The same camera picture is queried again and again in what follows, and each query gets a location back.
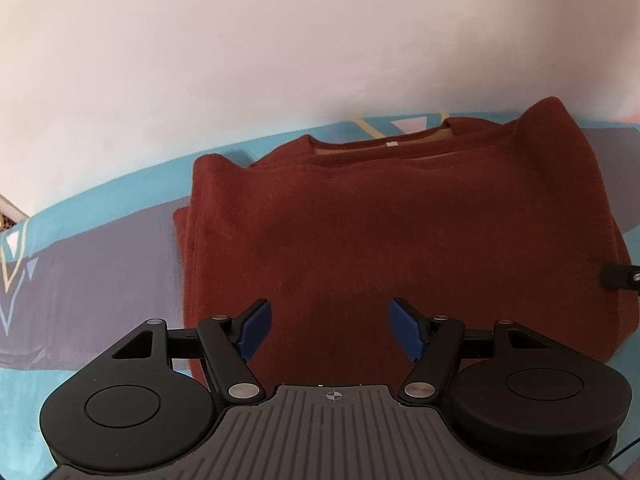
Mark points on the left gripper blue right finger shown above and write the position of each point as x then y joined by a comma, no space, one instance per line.
409,327

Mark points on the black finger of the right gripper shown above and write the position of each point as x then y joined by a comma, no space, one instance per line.
620,276

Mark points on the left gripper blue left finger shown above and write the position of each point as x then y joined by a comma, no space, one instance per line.
250,328

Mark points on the dark red knit sweater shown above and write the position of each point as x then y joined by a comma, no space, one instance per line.
472,219

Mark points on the blue grey patterned bedsheet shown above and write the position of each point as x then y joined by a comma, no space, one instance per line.
84,272

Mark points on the pink patterned curtain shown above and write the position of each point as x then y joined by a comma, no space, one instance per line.
10,215

